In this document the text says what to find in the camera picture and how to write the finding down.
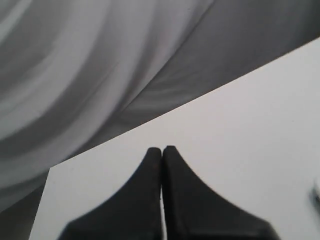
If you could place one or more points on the grey three-pin plug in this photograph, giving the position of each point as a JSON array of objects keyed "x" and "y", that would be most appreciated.
[{"x": 314, "y": 194}]

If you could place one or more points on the grey backdrop cloth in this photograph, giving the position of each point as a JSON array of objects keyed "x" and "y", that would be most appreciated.
[{"x": 77, "y": 73}]

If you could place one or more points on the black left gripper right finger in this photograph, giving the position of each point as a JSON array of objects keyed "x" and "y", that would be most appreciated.
[{"x": 193, "y": 211}]

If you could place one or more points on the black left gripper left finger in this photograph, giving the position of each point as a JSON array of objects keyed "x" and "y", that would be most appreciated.
[{"x": 132, "y": 213}]

